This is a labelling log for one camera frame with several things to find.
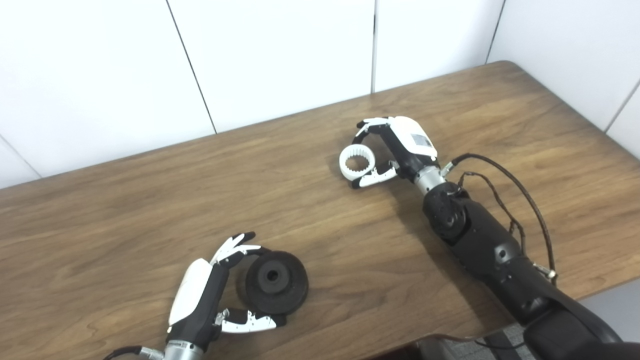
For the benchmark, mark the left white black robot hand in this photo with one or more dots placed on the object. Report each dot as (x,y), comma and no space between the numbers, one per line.
(197,295)

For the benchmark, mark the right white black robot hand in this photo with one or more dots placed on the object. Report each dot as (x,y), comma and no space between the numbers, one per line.
(410,142)

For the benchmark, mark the round black part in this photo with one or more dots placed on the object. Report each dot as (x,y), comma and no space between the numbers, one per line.
(290,285)

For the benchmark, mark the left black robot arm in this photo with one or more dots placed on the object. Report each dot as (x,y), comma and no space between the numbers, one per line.
(182,351)

